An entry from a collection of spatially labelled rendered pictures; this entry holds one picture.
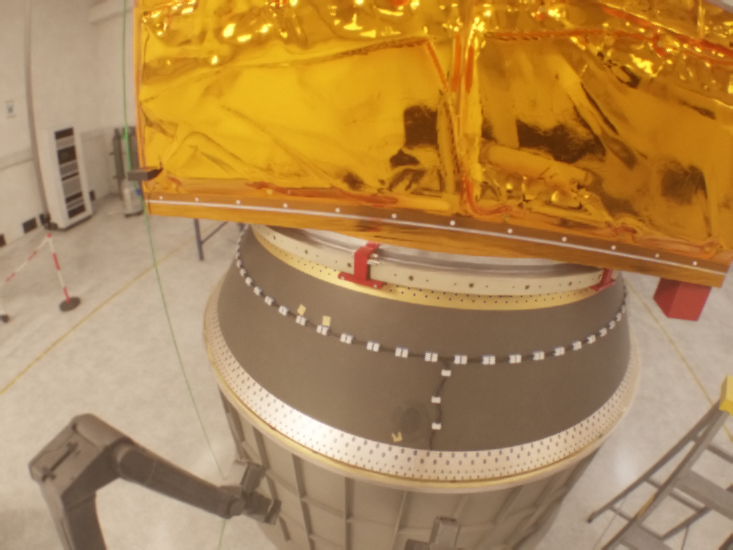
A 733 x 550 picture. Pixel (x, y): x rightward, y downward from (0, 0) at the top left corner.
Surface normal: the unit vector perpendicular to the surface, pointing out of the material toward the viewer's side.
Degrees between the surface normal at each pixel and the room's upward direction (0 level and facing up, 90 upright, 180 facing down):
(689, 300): 90
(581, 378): 62
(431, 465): 43
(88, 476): 90
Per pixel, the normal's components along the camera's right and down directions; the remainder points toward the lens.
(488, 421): 0.03, 0.00
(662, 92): -0.26, 0.56
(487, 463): 0.05, -0.33
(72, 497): 0.96, 0.17
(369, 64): -0.16, 0.41
